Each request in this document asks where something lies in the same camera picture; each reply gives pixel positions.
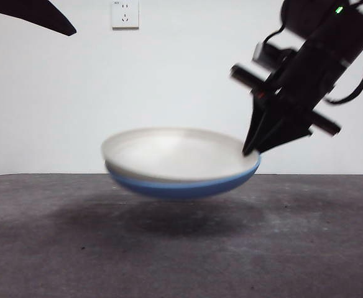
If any white round plate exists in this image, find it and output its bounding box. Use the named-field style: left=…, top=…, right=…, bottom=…
left=100, top=126, right=261, bottom=183

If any pale grey camera box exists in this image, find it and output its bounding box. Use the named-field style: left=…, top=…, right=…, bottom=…
left=251, top=41, right=298, bottom=68

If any white wall socket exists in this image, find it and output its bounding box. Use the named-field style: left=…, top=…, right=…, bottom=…
left=111, top=0, right=140, bottom=31

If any blue round plate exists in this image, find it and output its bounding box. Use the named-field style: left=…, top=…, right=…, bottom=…
left=106, top=154, right=262, bottom=201

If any black camera cable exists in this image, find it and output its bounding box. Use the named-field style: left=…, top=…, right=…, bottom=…
left=263, top=24, right=288, bottom=44

